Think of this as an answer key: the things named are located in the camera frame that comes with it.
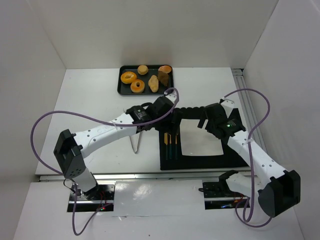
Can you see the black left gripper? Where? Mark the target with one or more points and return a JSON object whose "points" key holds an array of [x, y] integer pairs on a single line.
{"points": [[173, 122]]}

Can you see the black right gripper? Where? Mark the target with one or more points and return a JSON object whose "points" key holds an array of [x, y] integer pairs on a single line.
{"points": [[208, 116]]}

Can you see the long yellow bread roll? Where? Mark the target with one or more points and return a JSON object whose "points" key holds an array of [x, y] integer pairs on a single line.
{"points": [[153, 83]]}

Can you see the grey metal tongs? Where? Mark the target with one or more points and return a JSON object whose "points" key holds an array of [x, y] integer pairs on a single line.
{"points": [[135, 142]]}

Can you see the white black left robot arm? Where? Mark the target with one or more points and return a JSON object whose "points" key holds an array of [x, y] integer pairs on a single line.
{"points": [[71, 149]]}

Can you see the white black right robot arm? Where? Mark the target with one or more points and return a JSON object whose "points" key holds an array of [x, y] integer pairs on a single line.
{"points": [[277, 189]]}

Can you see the black rectangular bread tray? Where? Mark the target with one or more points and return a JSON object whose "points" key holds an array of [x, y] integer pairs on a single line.
{"points": [[125, 89]]}

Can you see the white square plate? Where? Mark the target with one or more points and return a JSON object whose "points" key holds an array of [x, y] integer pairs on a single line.
{"points": [[197, 141]]}

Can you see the orange white-centred donut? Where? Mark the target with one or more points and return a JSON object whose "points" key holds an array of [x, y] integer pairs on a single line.
{"points": [[137, 86]]}

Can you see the brown chocolate croissant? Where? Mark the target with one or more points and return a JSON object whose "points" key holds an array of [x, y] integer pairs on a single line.
{"points": [[163, 78]]}

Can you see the orange sesame burger bun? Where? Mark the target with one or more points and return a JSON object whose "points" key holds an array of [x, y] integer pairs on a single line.
{"points": [[165, 69]]}

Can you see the small round tan bun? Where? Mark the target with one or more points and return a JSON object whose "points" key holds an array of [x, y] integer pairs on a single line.
{"points": [[142, 70]]}

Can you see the orange glazed donut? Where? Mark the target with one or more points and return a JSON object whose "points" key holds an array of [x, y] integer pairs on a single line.
{"points": [[128, 77]]}

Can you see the black scalloped placemat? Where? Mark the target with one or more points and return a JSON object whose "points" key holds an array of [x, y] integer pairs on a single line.
{"points": [[229, 159]]}

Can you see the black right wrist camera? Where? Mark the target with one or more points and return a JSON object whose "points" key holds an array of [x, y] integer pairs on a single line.
{"points": [[231, 127]]}

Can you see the gold knife green handle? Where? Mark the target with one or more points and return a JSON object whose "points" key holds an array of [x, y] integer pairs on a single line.
{"points": [[166, 146]]}

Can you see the gold fork green handle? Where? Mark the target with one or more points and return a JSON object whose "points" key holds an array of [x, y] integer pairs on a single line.
{"points": [[176, 147]]}

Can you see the gold spoon green handle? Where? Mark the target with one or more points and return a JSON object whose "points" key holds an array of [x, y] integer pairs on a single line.
{"points": [[170, 146]]}

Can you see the aluminium rail right side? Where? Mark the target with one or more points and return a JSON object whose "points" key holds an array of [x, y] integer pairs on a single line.
{"points": [[247, 106]]}

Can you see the aluminium rail front edge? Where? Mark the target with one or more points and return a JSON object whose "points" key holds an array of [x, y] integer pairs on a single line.
{"points": [[160, 175]]}

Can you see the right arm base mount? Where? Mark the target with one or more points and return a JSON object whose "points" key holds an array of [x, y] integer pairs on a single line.
{"points": [[217, 197]]}

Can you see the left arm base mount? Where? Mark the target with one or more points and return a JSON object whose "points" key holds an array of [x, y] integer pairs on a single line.
{"points": [[102, 200]]}

